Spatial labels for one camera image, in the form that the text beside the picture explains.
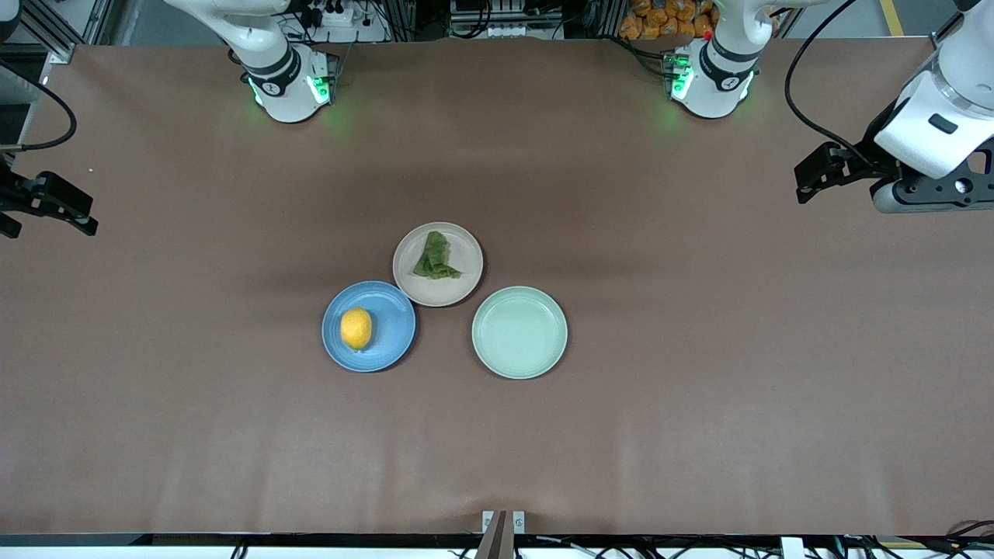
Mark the aluminium frame profile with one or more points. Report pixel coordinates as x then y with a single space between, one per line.
46 27

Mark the pile of orange packets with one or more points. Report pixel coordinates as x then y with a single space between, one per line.
660 19

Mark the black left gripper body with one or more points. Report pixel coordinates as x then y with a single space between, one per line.
875 157

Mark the yellow lemon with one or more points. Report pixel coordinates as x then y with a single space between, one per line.
356 328

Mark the beige plate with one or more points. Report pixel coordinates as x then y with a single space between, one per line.
458 291

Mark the silver bracket with brown post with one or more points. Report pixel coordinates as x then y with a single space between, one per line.
503 532

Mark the brown table cover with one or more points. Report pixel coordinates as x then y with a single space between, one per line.
497 450

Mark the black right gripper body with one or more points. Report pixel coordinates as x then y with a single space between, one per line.
9 193

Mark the white power strip with plugs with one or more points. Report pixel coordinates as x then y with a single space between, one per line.
342 15

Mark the blue plate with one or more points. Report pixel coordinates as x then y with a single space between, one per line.
388 341

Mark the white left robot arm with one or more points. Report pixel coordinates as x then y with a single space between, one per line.
710 85

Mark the mint green plate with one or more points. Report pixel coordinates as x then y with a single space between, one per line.
519 332

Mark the green lettuce leaf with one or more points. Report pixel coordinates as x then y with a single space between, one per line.
436 256

